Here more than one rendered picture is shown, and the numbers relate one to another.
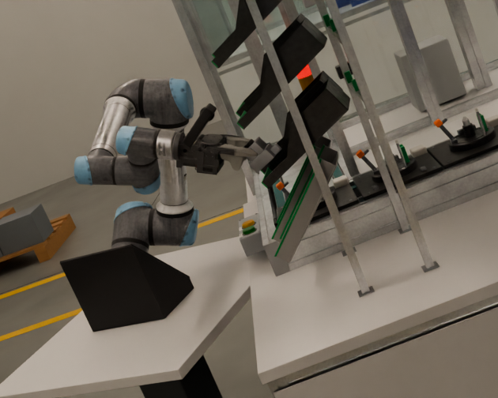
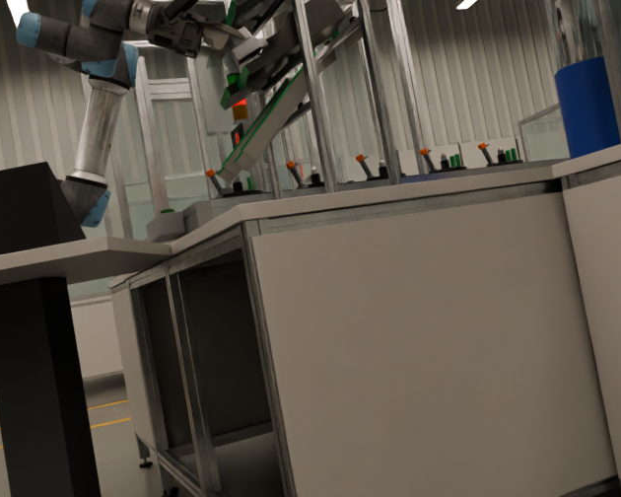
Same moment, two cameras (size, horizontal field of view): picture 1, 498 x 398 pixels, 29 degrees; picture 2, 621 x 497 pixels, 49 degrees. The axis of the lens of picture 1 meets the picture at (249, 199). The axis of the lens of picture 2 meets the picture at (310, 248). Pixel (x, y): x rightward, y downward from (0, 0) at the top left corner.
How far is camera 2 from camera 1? 1.53 m
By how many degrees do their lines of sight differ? 32
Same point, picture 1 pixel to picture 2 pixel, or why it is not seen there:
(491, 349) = (484, 247)
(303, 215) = (281, 111)
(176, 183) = (100, 148)
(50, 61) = not seen: outside the picture
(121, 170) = (78, 33)
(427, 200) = not seen: hidden behind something
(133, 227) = not seen: hidden behind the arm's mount
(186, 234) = (96, 205)
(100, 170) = (53, 25)
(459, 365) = (453, 256)
